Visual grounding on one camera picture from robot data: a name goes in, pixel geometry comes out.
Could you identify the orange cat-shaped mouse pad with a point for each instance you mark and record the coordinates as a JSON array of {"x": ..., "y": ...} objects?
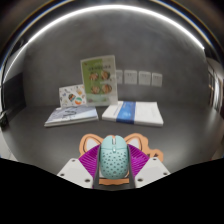
[{"x": 87, "y": 141}]

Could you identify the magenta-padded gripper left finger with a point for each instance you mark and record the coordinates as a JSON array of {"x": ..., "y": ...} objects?
[{"x": 76, "y": 170}]

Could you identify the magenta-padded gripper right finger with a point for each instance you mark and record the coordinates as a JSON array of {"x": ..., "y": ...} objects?
[{"x": 152, "y": 168}]

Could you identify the white wall socket plate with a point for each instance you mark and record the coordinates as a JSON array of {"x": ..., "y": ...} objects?
[
  {"x": 144, "y": 78},
  {"x": 130, "y": 77},
  {"x": 157, "y": 79},
  {"x": 119, "y": 76}
]

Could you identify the mint green perforated computer mouse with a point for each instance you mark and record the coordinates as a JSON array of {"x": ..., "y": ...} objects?
[{"x": 114, "y": 157}]

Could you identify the grey striped cover book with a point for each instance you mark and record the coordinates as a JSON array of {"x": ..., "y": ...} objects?
[{"x": 71, "y": 116}]

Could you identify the green food poster stand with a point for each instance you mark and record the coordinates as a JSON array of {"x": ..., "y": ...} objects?
[{"x": 99, "y": 80}]

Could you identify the white book with blue band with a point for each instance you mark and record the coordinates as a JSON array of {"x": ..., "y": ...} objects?
[{"x": 133, "y": 112}]

